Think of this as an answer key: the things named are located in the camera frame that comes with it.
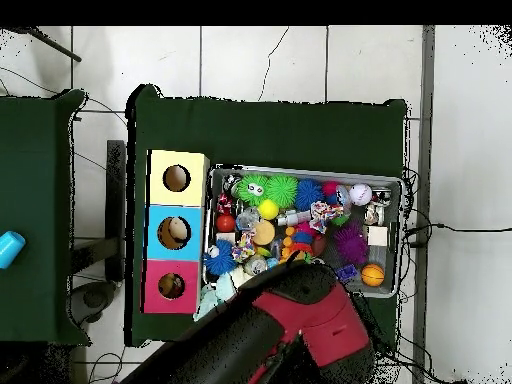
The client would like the purple plush toy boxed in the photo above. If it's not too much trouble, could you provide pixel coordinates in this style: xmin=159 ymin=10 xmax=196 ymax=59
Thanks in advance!
xmin=333 ymin=221 xmax=371 ymax=265

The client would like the blue spiky ball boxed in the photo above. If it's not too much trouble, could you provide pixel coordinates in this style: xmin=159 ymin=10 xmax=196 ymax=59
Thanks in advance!
xmin=203 ymin=239 xmax=240 ymax=278
xmin=294 ymin=178 xmax=326 ymax=213

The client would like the small blue toy block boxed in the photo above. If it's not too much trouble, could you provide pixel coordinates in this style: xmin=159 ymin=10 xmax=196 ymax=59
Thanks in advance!
xmin=335 ymin=263 xmax=360 ymax=284

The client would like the dark green table cloth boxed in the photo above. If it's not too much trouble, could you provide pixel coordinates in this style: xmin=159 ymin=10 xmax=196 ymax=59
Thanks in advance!
xmin=125 ymin=83 xmax=409 ymax=349

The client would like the black rod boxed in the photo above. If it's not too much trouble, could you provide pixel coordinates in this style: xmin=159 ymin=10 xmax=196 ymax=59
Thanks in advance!
xmin=0 ymin=26 xmax=83 ymax=63

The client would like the mint green muslin cloth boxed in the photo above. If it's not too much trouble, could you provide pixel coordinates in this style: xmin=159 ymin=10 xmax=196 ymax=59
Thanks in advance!
xmin=194 ymin=273 xmax=238 ymax=323

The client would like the green spiky ball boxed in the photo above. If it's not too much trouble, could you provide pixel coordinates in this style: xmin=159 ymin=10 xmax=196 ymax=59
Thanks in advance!
xmin=266 ymin=174 xmax=300 ymax=209

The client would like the white baseball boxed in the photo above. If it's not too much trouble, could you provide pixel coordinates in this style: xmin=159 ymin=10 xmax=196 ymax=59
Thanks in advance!
xmin=348 ymin=183 xmax=373 ymax=208

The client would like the green covered side table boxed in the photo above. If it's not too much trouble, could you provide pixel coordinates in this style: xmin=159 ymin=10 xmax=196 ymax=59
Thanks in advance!
xmin=0 ymin=89 xmax=88 ymax=347

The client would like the small yellow ball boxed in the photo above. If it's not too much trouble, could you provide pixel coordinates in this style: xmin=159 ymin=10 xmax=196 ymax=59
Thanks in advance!
xmin=258 ymin=199 xmax=281 ymax=221

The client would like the black cable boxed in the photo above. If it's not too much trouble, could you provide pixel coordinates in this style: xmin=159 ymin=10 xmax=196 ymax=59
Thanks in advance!
xmin=403 ymin=222 xmax=512 ymax=243

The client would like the shallow clear mesh bin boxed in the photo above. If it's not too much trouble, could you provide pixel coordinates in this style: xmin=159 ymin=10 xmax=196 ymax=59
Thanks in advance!
xmin=203 ymin=163 xmax=404 ymax=299

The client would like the small orange basketball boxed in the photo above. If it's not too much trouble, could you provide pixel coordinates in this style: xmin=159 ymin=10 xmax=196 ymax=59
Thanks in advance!
xmin=360 ymin=263 xmax=386 ymax=288

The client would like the round orange disc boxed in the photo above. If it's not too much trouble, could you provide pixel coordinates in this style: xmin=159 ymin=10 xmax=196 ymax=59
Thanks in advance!
xmin=251 ymin=220 xmax=277 ymax=247

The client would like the black upright panel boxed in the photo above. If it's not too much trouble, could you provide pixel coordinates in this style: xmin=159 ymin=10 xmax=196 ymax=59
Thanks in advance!
xmin=103 ymin=139 xmax=128 ymax=282

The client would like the grey stand base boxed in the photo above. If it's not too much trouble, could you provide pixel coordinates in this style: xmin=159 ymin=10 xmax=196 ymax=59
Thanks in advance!
xmin=70 ymin=238 xmax=121 ymax=325

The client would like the wooden box with three holes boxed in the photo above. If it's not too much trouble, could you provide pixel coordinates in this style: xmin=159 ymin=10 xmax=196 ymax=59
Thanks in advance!
xmin=142 ymin=148 xmax=211 ymax=316

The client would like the green furry googly-eyed toy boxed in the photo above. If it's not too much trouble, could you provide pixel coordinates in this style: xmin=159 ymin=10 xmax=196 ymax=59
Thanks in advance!
xmin=239 ymin=174 xmax=271 ymax=207

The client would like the pale wooden block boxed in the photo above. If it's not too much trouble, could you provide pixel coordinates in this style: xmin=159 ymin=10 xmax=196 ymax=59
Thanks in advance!
xmin=367 ymin=226 xmax=390 ymax=248

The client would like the light blue cup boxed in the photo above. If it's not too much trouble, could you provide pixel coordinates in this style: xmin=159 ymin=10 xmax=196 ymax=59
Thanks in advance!
xmin=0 ymin=230 xmax=28 ymax=270

